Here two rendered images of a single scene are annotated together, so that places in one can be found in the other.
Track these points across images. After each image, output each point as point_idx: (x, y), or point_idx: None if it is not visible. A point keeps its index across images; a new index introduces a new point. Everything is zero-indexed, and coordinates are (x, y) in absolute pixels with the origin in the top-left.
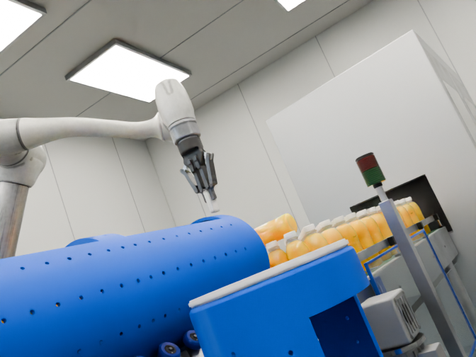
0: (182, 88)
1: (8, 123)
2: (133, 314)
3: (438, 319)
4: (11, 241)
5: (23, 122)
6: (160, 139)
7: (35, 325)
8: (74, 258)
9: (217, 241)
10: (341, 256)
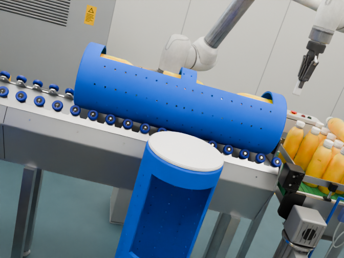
0: (340, 4)
1: None
2: (165, 115)
3: None
4: (230, 23)
5: None
6: None
7: (124, 97)
8: (158, 81)
9: (243, 114)
10: (179, 171)
